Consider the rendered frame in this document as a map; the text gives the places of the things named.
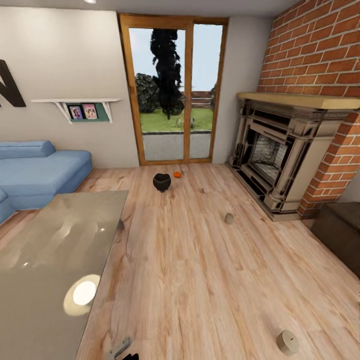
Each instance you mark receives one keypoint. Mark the pillar candle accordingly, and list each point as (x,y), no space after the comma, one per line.
(287,343)
(229,218)

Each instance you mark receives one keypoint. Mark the door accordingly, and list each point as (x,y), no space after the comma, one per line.
(171,108)

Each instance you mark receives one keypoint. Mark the sofa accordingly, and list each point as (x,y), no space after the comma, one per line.
(32,173)

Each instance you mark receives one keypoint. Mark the shelf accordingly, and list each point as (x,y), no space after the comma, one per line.
(101,105)

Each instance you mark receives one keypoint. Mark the decorative sign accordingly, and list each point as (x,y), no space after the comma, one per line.
(9,89)

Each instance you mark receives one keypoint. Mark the cauldron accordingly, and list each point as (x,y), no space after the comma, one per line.
(162,182)

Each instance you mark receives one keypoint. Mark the wood fireplace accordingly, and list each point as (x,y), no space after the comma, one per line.
(278,150)

